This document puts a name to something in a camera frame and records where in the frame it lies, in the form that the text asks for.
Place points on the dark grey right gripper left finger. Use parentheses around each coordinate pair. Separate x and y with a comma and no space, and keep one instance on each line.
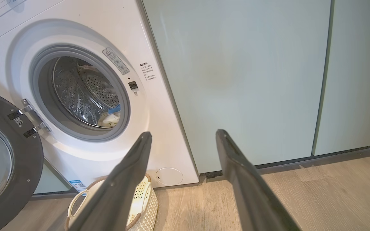
(114,192)

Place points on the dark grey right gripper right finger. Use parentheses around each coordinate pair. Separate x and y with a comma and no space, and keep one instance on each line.
(252,192)

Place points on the pale yellow printed garment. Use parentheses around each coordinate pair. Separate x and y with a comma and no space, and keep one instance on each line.
(111,119)

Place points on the blue cloth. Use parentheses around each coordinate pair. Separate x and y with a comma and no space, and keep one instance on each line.
(114,109)

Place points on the round black glass washer door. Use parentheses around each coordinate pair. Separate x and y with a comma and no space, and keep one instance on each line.
(27,166)

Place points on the cream perforated laundry basket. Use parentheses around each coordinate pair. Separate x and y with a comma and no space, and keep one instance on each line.
(146,199)

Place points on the white washing machine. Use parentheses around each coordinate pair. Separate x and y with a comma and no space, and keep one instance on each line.
(153,128)

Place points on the black door latch socket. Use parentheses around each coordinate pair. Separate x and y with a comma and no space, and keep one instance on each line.
(133,85)

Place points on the wide pale green cabinet door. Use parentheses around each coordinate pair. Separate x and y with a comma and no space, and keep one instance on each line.
(242,80)

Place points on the narrow pale green cabinet door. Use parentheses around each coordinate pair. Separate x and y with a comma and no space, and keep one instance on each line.
(358,80)

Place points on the blue energy label sticker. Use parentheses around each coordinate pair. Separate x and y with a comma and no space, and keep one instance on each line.
(78,185)

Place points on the round white filter cover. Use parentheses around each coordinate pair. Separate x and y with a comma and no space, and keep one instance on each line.
(169,176)

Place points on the black text notice sticker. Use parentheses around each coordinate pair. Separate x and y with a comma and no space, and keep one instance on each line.
(147,71)

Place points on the grey warning sticker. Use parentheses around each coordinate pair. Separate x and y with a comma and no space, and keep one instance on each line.
(115,61)

